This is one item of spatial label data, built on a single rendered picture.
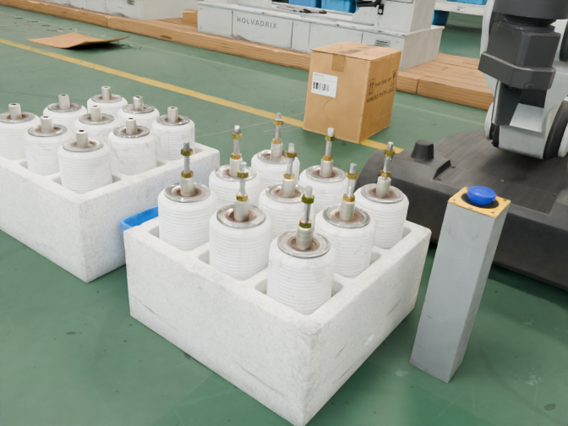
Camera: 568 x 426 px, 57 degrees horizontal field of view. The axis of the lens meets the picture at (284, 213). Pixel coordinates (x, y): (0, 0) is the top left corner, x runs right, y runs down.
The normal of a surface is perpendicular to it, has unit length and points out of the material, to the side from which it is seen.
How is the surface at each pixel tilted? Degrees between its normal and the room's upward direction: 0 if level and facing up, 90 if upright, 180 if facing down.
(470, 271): 90
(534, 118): 52
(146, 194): 90
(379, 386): 0
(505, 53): 90
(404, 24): 90
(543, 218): 46
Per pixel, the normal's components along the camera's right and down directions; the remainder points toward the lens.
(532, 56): 0.11, 0.47
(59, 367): 0.07, -0.89
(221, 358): -0.61, 0.33
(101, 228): 0.81, 0.32
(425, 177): -0.36, -0.38
